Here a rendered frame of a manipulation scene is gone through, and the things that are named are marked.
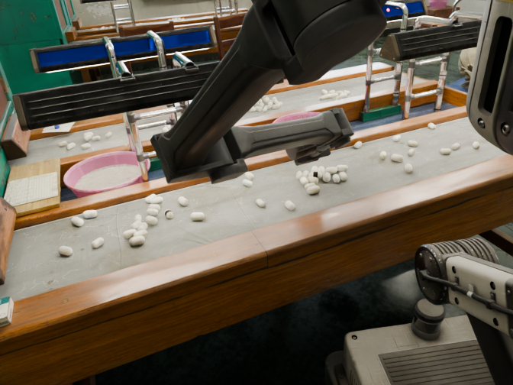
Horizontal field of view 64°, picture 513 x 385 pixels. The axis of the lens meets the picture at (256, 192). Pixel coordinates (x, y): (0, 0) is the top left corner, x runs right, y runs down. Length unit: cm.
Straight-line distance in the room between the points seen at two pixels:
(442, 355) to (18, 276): 101
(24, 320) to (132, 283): 21
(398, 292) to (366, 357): 89
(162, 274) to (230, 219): 26
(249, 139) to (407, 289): 140
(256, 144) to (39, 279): 59
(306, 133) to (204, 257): 35
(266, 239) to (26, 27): 306
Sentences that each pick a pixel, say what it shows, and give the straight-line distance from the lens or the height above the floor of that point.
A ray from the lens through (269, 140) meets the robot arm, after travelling 76.
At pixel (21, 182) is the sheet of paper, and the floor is 78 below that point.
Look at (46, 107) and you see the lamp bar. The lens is 101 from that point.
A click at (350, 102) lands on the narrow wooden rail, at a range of 181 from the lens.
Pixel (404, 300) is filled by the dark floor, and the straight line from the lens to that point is 194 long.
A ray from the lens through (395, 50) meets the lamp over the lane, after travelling 129.
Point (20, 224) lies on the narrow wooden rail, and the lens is 126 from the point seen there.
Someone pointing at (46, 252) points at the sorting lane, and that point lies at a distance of 114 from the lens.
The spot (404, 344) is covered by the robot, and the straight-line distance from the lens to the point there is 115.
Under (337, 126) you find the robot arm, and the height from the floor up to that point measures 100.
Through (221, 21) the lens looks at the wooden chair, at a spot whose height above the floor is 86.
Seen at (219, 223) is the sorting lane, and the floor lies 74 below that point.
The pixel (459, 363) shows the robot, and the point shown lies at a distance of 115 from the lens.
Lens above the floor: 135
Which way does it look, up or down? 31 degrees down
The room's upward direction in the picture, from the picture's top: 4 degrees counter-clockwise
